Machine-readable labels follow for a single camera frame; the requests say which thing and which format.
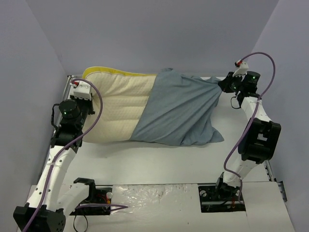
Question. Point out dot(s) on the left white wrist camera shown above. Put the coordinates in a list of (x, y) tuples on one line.
[(80, 90)]

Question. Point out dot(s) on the cream white pillow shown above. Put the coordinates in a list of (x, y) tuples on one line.
[(124, 96)]

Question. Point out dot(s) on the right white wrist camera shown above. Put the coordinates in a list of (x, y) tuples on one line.
[(242, 68)]

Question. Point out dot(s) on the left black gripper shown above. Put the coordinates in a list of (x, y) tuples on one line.
[(89, 104)]

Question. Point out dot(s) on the striped pillowcase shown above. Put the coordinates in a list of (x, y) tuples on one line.
[(178, 111)]

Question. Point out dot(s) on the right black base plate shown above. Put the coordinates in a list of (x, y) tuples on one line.
[(218, 201)]

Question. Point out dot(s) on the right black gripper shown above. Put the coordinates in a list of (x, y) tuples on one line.
[(227, 83)]

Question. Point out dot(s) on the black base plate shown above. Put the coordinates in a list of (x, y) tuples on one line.
[(218, 201), (99, 197)]

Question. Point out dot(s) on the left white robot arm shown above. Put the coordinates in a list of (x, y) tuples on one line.
[(45, 210)]

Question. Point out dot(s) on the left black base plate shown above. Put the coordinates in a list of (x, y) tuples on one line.
[(99, 197)]

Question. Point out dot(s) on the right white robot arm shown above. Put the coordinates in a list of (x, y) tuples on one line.
[(259, 139)]

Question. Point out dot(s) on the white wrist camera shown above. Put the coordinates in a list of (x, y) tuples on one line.
[(80, 90), (242, 68)]

